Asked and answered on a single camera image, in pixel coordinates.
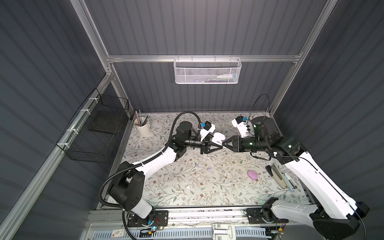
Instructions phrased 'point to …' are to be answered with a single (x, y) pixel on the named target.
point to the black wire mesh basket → (92, 134)
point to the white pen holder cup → (142, 125)
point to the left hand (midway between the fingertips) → (224, 148)
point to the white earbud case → (217, 137)
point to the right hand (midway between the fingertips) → (226, 143)
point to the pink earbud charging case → (252, 174)
